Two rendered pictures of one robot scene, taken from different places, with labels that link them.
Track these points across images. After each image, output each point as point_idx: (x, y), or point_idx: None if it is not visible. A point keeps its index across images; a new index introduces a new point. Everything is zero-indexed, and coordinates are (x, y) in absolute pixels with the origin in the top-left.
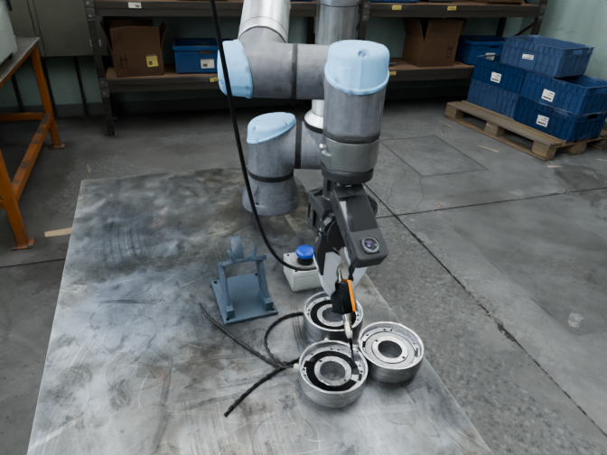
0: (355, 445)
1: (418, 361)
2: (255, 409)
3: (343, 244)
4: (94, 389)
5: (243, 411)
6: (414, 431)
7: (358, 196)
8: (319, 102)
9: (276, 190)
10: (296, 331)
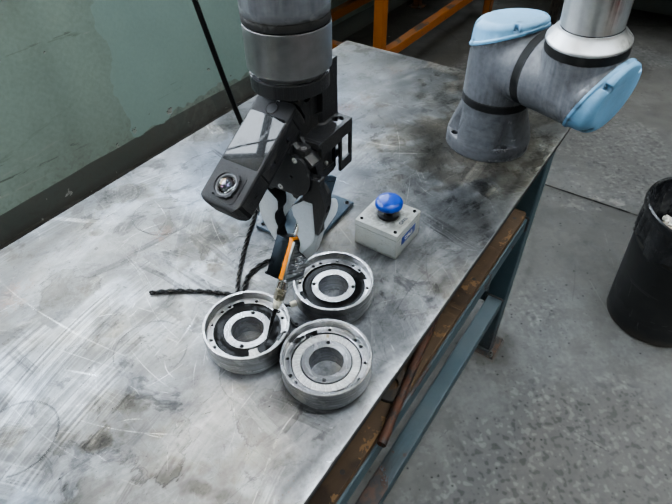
0: (183, 405)
1: (319, 395)
2: (173, 307)
3: (272, 182)
4: (124, 209)
5: (165, 301)
6: (240, 450)
7: (274, 118)
8: (565, 2)
9: (478, 124)
10: None
